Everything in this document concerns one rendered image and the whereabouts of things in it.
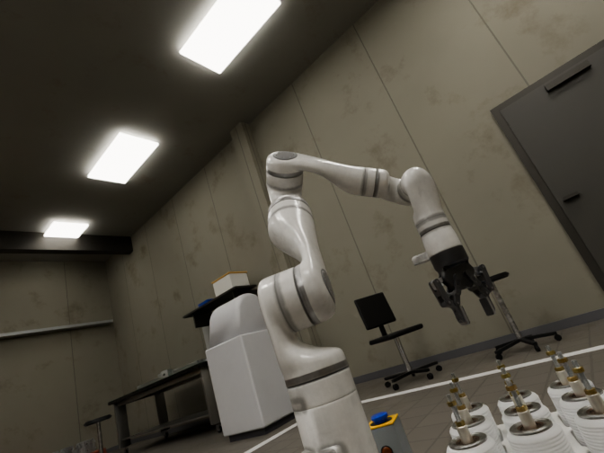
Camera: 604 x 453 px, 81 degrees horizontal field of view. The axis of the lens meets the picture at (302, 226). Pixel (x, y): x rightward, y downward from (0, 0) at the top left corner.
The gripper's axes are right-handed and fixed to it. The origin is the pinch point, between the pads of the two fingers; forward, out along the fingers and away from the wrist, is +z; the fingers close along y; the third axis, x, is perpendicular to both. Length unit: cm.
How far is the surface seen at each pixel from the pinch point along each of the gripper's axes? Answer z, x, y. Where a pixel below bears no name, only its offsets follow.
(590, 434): 24.1, -7.4, 4.4
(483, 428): 22.6, 11.9, -2.2
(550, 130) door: -119, 144, 282
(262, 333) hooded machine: -37, 304, -3
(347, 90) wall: -308, 274, 191
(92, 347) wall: -175, 858, -311
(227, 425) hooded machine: 32, 322, -56
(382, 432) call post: 17.0, 18.2, -22.0
